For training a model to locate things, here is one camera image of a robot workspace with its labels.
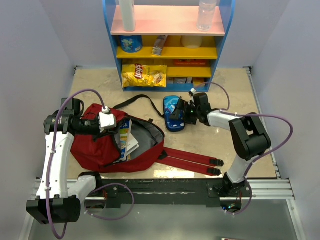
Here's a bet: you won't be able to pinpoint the yellow Lays chips bag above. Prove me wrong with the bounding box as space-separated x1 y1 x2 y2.
121 63 167 88

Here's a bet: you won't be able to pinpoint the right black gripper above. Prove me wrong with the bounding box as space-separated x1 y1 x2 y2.
169 99 200 125

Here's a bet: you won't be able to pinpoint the yellow small box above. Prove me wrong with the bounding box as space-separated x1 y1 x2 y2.
192 77 206 87

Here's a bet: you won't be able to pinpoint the blue shelf unit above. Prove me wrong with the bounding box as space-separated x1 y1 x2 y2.
102 0 236 92

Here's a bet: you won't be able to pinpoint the blue snack canister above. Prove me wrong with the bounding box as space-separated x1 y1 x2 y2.
119 35 143 53

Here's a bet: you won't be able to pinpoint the clear plastic water bottle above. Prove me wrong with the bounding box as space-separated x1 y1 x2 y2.
196 0 218 32

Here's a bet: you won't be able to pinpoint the white small carton boxes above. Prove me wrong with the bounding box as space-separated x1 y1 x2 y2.
166 77 193 84

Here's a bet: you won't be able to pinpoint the red flat snack box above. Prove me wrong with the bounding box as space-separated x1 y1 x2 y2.
173 59 208 66

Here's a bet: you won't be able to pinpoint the white tall bottle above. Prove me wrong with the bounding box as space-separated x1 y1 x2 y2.
119 0 136 32

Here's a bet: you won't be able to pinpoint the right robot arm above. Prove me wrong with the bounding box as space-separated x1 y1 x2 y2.
169 92 271 197

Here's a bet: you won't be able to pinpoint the white coffee cover book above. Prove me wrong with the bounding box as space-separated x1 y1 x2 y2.
125 134 140 161

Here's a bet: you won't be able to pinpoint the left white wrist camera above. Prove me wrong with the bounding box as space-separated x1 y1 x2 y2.
98 106 117 133

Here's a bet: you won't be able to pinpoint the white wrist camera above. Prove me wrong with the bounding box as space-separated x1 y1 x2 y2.
189 88 197 97
98 106 117 133

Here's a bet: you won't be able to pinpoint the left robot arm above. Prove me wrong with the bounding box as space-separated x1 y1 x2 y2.
26 98 117 225

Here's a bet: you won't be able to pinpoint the blue pencil case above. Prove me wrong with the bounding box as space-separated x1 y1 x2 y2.
163 95 185 133

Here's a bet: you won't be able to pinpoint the blue Treehouse book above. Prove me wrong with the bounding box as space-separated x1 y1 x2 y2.
118 119 132 162

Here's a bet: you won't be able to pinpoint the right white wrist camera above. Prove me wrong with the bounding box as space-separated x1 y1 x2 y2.
189 88 197 97

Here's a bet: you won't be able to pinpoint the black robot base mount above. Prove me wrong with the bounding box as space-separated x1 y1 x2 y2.
87 177 252 209

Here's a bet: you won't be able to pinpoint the brown wrapped snack bar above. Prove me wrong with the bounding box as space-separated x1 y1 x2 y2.
151 35 168 56

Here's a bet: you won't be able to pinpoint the cream white jar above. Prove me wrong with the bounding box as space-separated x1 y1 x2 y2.
181 35 203 49

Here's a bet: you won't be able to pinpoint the red backpack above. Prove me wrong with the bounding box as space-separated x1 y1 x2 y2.
71 94 224 176

